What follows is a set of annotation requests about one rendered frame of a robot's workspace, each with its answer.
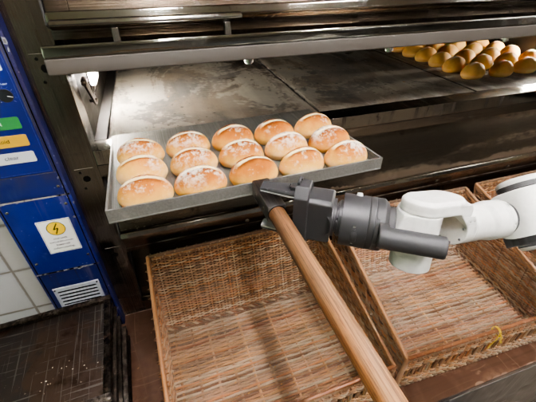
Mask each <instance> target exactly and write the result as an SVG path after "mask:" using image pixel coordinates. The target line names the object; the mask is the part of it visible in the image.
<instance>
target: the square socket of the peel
mask: <svg viewBox="0 0 536 402"><path fill-rule="evenodd" d="M263 181H270V180H269V178H265V179H257V180H253V181H252V189H253V196H254V197H255V199H256V201H257V203H258V205H259V206H260V208H261V210H262V212H263V214H264V215H265V217H266V220H267V221H268V222H271V220H270V218H269V213H270V211H271V210H272V209H273V208H275V207H283V208H284V209H286V204H285V203H284V201H283V200H282V198H281V196H280V195H275V194H271V193H267V192H264V191H260V187H261V185H262V182H263Z"/></svg>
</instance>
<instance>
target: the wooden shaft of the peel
mask: <svg viewBox="0 0 536 402"><path fill-rule="evenodd" d="M269 218H270V220H271V222H272V223H273V225H274V227H275V229H276V231H277V232H278V234H279V236H280V238H281V239H282V241H283V243H284V244H285V246H286V249H287V250H288V251H289V253H290V255H291V257H292V259H293V260H294V262H295V264H296V266H297V268H298V269H299V271H300V273H301V275H302V277H303V278H304V279H305V282H306V284H307V286H308V287H309V289H310V291H311V292H312V294H313V296H314V297H315V299H316V301H317V303H318V305H319V306H320V308H321V310H322V312H323V314H324V315H325V317H326V319H327V321H328V322H329V324H330V326H331V327H332V329H333V331H334V333H335V334H336V336H337V339H338V340H339V342H340V343H341V345H342V347H343V349H344V350H345V352H346V354H347V356H348V357H349V359H350V361H351V363H352V364H353V367H354V368H355V369H356V371H357V374H358V375H359V377H360V379H361V380H362V382H363V384H364V386H365V387H366V389H367V391H368V393H369V395H370V396H371V398H372V400H373V402H408V400H407V398H406V397H405V395H404V394H403V392H402V391H401V389H400V387H399V386H398V384H397V383H396V381H395V380H394V378H393V377H392V375H391V373H390V372H389V371H388V369H387V367H386V366H385V364H384V362H383V361H382V360H381V358H380V356H379V355H378V353H377V352H376V350H375V349H374V348H373V346H372V344H371V342H370V341H369V339H368V338H367V337H366V335H365V333H364V331H363V330H362V328H361V327H360V326H359V324H358V323H357V320H356V319H355V317H354V316H353V315H352V313H351V312H350V310H349V308H348V306H347V305H346V304H345V302H344V301H343V299H342V298H341V295H340V294H339V293H338V292H337V290H336V288H335V287H334V285H333V283H332V282H331V281H330V279H329V277H328V276H327V274H326V273H325V271H324V270H323V268H322V267H321V265H320V263H319V262H318V260H317V259H316V257H315V256H314V254H313V252H312V251H311V249H310V248H309V246H308V245H307V243H306V242H305V240H304V238H303V237H302V235H301V234H300V232H299V231H298V229H297V228H296V227H295V225H294V223H293V221H292V220H291V218H290V217H289V216H288V214H287V213H286V210H285V209H284V208H283V207H275V208H273V209H272V210H271V211H270V213H269Z"/></svg>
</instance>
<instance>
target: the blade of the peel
mask: <svg viewBox="0 0 536 402"><path fill-rule="evenodd" d="M312 112H313V111H312V110H310V109H303V110H297V111H292V112H280V113H275V114H269V115H262V116H252V117H246V118H239V119H233V120H223V121H216V122H210V123H205V124H193V125H188V126H182V127H176V128H165V129H159V130H153V131H146V132H136V133H130V134H124V135H118V136H112V143H111V151H110V160H109V169H108V185H107V194H106V202H105V214H106V216H107V219H108V223H109V224H111V223H118V222H123V221H126V220H130V219H138V218H142V217H146V216H150V215H158V214H162V213H166V212H170V211H177V210H181V209H185V208H189V207H197V206H201V205H205V204H209V203H217V202H220V201H224V200H228V199H236V198H240V197H244V196H248V195H253V189H252V182H251V183H243V184H239V185H234V184H233V183H232V182H231V181H230V179H229V174H230V171H231V168H228V167H224V166H223V165H222V164H221V163H220V162H219V153H220V152H219V151H216V150H215V149H214V147H213V146H212V139H213V136H214V134H215V133H216V132H217V131H218V130H219V129H220V128H222V127H224V126H226V125H228V124H241V125H243V126H245V127H247V128H249V129H250V130H251V132H252V134H253V135H254V132H255V130H256V128H257V127H258V126H259V125H260V124H261V123H262V122H264V121H266V120H269V119H281V120H285V121H287V122H288V123H290V124H291V126H292V127H293V130H294V127H295V125H296V123H297V122H298V121H299V120H300V119H301V118H302V117H303V116H305V115H307V114H310V113H312ZM183 131H196V132H200V133H202V134H203V135H205V137H206V138H207V139H208V140H209V142H210V149H209V150H211V151H212V152H213V153H214V154H215V155H216V157H217V159H218V165H217V168H218V169H220V170H221V171H222V172H223V173H224V175H225V176H226V178H227V185H226V187H222V188H218V189H214V190H209V191H201V192H197V193H193V194H189V195H181V196H179V195H178V194H177V193H176V192H175V189H174V195H173V197H172V198H168V199H160V200H156V201H151V202H147V203H139V204H135V205H131V206H126V207H122V206H121V205H120V204H119V203H118V201H117V194H118V191H119V189H120V187H121V186H122V185H121V184H120V183H119V182H118V181H117V179H116V170H117V168H118V167H119V165H120V163H119V162H118V160H117V158H116V154H117V151H118V149H119V147H120V146H121V145H122V144H123V143H124V142H126V141H128V140H130V139H133V138H146V139H150V140H154V141H155V142H156V143H158V144H159V145H160V146H161V147H162V148H163V150H164V153H165V155H164V159H163V162H165V164H166V165H167V169H168V172H167V176H166V178H165V179H166V180H167V181H168V182H169V183H170V184H171V185H172V186H173V188H174V184H175V180H176V178H177V176H176V175H174V174H173V173H172V171H171V160H172V158H171V157H170V156H169V155H168V154H167V152H166V146H167V143H168V141H169V140H170V139H171V138H172V137H173V136H174V135H175V134H177V133H179V132H183ZM365 148H366V150H367V154H368V155H367V159H366V160H363V161H359V162H354V163H350V164H342V165H338V166H333V167H327V166H326V165H325V162H324V166H323V168H322V169H317V170H312V171H305V172H301V173H297V174H292V175H284V176H283V175H282V174H281V172H280V171H279V164H280V163H281V160H273V161H274V162H275V164H276V166H277V168H278V175H277V177H276V178H272V179H269V180H270V182H279V183H297V182H298V180H299V178H300V176H304V179H311V180H312V181H313V182H314V183H315V182H318V181H322V180H327V179H334V178H338V177H342V176H347V175H354V174H358V173H362V172H366V171H373V170H377V169H380V167H381V164H382V160H383V157H381V156H379V155H378V154H376V153H375V152H374V151H372V150H371V149H369V148H367V147H366V146H365Z"/></svg>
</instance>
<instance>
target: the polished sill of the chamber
mask: <svg viewBox="0 0 536 402"><path fill-rule="evenodd" d="M532 101H536V84H532V85H520V86H514V87H507V88H501V89H489V90H483V91H477V92H470V93H459V94H452V95H446V96H440V97H429V98H422V99H415V100H404V101H397V102H391V103H385V104H373V105H367V106H361V107H354V108H343V109H336V110H330V111H324V112H319V113H322V114H324V115H326V116H327V117H328V118H329V119H330V121H331V124H332V125H336V126H339V127H341V128H343V129H349V128H359V127H364V126H370V125H376V124H386V123H392V122H397V121H402V120H413V119H419V118H425V117H430V116H440V115H446V114H451V113H457V112H467V111H473V110H478V109H484V108H494V107H500V106H505V105H511V104H521V103H526V102H532ZM111 143H112V139H109V140H98V141H95V143H94V148H93V155H94V157H95V160H96V162H97V165H98V166H100V165H105V164H109V160H110V151H111Z"/></svg>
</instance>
